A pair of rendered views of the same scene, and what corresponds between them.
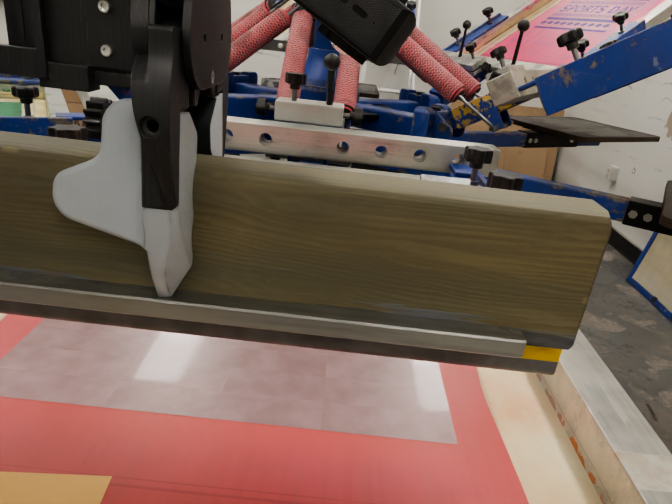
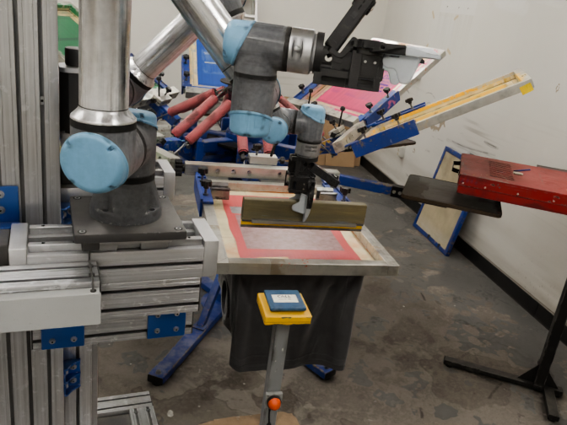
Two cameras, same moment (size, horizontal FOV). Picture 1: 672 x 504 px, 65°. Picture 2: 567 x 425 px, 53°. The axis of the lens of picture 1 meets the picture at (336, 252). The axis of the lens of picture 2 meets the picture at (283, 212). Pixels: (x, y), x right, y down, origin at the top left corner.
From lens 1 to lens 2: 1.59 m
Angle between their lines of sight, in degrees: 14
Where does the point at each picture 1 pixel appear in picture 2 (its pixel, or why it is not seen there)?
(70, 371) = (261, 244)
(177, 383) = (284, 244)
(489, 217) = (350, 207)
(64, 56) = (297, 190)
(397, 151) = not seen: hidden behind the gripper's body
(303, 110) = (261, 159)
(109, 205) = (299, 208)
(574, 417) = (366, 244)
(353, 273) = (331, 216)
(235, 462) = (306, 254)
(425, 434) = (337, 250)
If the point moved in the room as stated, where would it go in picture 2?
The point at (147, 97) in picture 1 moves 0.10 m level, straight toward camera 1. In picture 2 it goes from (310, 196) to (330, 207)
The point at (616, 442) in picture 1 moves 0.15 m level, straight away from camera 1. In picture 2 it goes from (373, 244) to (383, 231)
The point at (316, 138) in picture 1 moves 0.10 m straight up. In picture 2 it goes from (269, 171) to (272, 149)
